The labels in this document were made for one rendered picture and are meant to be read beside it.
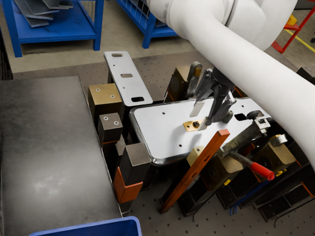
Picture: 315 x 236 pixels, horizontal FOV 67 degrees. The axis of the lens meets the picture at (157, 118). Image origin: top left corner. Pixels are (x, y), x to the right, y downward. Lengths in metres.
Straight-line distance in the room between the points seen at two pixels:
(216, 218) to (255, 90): 0.75
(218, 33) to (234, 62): 0.05
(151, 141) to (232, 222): 0.51
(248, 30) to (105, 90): 0.41
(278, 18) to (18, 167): 0.62
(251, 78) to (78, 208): 0.42
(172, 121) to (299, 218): 0.74
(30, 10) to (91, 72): 1.48
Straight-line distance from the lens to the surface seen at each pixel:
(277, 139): 0.78
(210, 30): 0.38
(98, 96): 0.70
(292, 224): 1.21
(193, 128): 0.78
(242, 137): 0.62
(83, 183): 0.58
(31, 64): 2.50
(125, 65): 0.92
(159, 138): 0.71
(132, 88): 0.83
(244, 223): 1.08
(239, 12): 0.53
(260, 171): 0.62
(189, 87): 0.88
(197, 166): 0.62
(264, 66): 0.33
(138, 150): 0.43
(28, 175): 0.60
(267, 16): 0.54
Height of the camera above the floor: 1.56
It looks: 47 degrees down
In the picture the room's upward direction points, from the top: 21 degrees clockwise
